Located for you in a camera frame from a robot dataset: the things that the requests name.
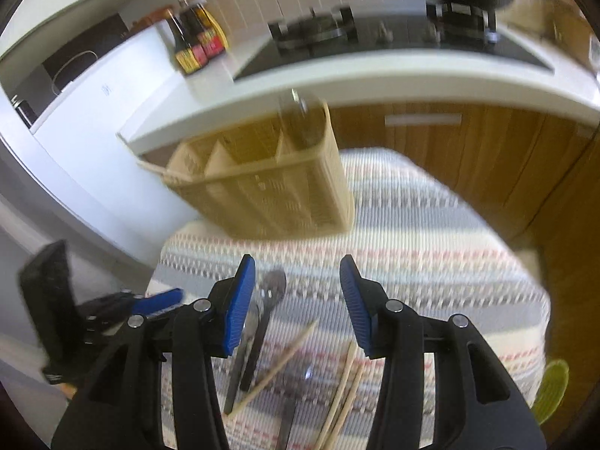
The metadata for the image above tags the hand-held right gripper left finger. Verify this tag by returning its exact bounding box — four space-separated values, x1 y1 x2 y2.
51 254 257 450

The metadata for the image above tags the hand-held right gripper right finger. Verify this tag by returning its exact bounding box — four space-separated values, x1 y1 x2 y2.
339 255 547 450

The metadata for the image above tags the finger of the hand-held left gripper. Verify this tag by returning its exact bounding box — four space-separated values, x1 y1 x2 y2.
132 288 185 316

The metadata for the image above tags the black-handled metal spoon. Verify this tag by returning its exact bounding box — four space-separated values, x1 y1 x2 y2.
274 361 320 450
239 269 288 392
223 300 261 416

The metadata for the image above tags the wooden chopstick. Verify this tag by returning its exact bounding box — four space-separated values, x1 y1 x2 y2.
327 364 365 450
227 321 320 417
313 341 357 450

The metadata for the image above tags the beige plastic utensil basket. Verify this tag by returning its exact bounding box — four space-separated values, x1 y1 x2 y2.
136 97 356 241

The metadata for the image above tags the striped woven table mat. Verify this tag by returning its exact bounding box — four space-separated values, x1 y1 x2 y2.
145 147 552 450

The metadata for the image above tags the white refrigerator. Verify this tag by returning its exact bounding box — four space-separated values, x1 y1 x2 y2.
0 21 203 268

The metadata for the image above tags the green plastic object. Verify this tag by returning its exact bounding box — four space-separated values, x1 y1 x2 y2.
531 358 571 425

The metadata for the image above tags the wooden kitchen cabinet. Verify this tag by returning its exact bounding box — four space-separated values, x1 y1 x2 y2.
328 102 600 249

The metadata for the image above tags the dark soy sauce bottle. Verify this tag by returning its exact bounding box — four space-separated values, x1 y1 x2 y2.
165 9 210 77
180 2 225 60

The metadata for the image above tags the black appliance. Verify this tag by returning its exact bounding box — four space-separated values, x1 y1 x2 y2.
41 13 130 91

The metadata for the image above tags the black glass gas stove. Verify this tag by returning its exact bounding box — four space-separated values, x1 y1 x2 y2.
233 2 555 81

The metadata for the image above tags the yellow-capped sauce bottle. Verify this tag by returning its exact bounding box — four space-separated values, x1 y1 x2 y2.
199 0 231 52

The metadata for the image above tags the white cabinet handle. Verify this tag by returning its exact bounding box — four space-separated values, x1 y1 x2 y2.
384 113 463 127

